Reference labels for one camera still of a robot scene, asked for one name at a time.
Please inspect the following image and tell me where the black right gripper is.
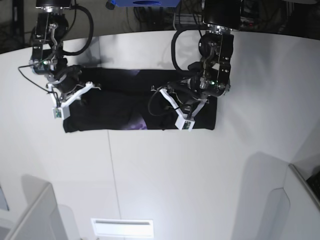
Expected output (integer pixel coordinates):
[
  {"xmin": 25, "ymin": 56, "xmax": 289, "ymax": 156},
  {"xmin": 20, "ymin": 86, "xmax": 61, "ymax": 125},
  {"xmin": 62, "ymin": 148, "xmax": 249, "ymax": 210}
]
[{"xmin": 48, "ymin": 64, "xmax": 82, "ymax": 97}]

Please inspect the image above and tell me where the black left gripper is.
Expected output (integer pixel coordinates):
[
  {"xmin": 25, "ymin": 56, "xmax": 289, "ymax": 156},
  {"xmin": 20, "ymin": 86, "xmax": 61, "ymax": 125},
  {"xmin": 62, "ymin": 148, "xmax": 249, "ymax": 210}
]
[{"xmin": 167, "ymin": 78, "xmax": 213, "ymax": 108}]

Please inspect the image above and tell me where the black T-shirt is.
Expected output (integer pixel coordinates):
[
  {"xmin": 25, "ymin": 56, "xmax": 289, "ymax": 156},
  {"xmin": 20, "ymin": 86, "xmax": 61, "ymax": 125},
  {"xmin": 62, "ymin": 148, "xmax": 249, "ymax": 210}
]
[{"xmin": 62, "ymin": 66, "xmax": 218, "ymax": 134}]

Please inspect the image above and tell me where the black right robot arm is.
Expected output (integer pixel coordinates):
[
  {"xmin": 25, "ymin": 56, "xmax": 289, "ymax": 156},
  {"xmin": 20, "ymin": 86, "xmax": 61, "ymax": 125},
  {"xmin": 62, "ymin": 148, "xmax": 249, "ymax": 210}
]
[{"xmin": 18, "ymin": 0, "xmax": 94, "ymax": 100}]

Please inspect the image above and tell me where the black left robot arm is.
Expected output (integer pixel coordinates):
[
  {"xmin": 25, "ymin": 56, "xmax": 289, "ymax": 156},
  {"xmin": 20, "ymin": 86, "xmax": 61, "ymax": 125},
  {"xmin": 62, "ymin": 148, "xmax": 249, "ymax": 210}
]
[{"xmin": 164, "ymin": 0, "xmax": 242, "ymax": 101}]

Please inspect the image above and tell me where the blue box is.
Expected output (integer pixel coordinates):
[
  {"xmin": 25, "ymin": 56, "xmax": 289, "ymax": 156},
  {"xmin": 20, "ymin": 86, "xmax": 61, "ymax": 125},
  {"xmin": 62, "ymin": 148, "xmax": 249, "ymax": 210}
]
[{"xmin": 110, "ymin": 0, "xmax": 180, "ymax": 8}]

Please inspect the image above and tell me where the black keyboard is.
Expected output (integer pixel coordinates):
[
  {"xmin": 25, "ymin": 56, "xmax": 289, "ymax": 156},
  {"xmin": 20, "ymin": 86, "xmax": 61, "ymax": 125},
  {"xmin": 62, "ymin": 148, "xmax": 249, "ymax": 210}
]
[{"xmin": 306, "ymin": 172, "xmax": 320, "ymax": 199}]

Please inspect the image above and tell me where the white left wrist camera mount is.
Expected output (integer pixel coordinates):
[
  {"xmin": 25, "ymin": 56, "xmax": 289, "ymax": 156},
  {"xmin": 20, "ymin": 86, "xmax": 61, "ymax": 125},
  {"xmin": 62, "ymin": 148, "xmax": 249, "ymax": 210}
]
[{"xmin": 147, "ymin": 83, "xmax": 203, "ymax": 132}]

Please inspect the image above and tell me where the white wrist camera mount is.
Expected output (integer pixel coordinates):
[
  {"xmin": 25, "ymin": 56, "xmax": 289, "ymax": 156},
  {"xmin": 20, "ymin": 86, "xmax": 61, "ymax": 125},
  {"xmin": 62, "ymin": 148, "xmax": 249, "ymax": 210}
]
[
  {"xmin": 47, "ymin": 81, "xmax": 102, "ymax": 120},
  {"xmin": 147, "ymin": 83, "xmax": 203, "ymax": 132}
]

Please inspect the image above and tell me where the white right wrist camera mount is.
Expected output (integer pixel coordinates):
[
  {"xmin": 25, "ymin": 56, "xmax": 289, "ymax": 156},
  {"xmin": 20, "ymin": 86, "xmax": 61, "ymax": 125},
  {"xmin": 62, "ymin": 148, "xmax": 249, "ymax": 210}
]
[{"xmin": 47, "ymin": 81, "xmax": 102, "ymax": 120}]

